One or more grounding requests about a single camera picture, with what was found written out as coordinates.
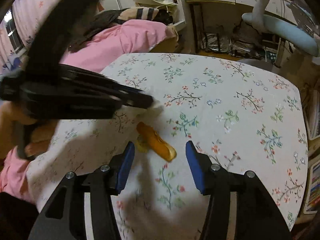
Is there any person's left hand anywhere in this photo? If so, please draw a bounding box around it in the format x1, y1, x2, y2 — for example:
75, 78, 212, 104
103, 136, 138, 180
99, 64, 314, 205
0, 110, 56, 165
1, 101, 59, 159

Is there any whale print blue pillow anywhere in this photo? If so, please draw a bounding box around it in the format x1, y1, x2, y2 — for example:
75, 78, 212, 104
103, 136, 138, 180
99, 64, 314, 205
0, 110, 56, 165
1, 53, 27, 75

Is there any floral tablecloth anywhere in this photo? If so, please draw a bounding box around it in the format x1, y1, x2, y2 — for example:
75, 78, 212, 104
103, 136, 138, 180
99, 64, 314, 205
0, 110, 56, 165
27, 53, 308, 239

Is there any black jacket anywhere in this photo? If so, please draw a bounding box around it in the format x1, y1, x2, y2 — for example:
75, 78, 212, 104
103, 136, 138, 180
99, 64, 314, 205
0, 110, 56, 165
68, 10, 124, 53

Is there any pink curtain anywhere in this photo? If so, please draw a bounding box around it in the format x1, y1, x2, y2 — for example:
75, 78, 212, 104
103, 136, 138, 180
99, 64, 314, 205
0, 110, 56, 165
0, 0, 73, 63

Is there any pink duvet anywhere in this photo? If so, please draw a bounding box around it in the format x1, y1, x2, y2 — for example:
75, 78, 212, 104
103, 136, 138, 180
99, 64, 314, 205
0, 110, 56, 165
1, 20, 178, 203

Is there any striped beige cloth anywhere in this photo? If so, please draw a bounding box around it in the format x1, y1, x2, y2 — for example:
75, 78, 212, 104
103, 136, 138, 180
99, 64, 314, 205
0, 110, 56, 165
117, 7, 174, 25

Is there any white rolling book cart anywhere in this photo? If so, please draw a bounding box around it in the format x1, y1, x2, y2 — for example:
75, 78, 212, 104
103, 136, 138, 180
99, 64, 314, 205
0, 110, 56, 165
303, 88, 319, 215

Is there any beige canvas bag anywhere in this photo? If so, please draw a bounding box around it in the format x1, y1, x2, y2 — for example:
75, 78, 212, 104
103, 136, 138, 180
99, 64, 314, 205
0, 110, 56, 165
133, 0, 177, 14

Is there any blue grey desk chair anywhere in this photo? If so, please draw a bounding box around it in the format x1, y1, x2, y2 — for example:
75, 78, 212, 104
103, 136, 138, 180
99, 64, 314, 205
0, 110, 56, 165
242, 0, 319, 68

